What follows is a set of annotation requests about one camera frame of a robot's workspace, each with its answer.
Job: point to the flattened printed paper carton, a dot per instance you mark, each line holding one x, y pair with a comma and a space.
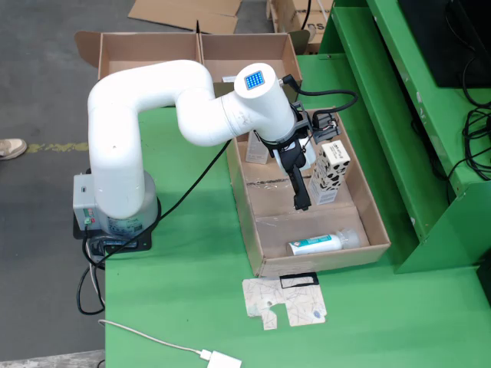
299, 303

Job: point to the flat white pink box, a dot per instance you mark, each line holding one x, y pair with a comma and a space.
229, 79

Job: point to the flat cardboard sheet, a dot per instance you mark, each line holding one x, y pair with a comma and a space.
184, 11

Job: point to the beige shoe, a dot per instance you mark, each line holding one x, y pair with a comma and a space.
11, 147

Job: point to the white bottle with teal label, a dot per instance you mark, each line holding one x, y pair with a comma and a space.
314, 244

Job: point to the white power adapter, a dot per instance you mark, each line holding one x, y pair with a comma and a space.
220, 360

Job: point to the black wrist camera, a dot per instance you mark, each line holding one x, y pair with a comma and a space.
326, 125

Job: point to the grey robot base box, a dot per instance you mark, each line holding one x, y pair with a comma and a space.
82, 199

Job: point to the black monitor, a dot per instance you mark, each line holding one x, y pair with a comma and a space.
441, 38

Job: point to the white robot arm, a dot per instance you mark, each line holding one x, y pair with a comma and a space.
115, 153

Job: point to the cow print hand cream box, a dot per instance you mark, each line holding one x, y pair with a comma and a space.
330, 172

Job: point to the printed cardboard boxes stack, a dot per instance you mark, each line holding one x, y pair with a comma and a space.
291, 15

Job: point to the green metal shelf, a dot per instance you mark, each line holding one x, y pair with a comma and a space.
383, 115

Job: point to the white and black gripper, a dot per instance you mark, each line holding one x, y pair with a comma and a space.
297, 157

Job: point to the shallow cardboard tray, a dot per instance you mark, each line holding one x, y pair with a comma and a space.
307, 226

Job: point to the empty open cardboard box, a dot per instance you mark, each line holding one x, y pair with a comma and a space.
149, 50

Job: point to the tall white grey carton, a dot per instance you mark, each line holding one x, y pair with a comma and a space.
256, 151

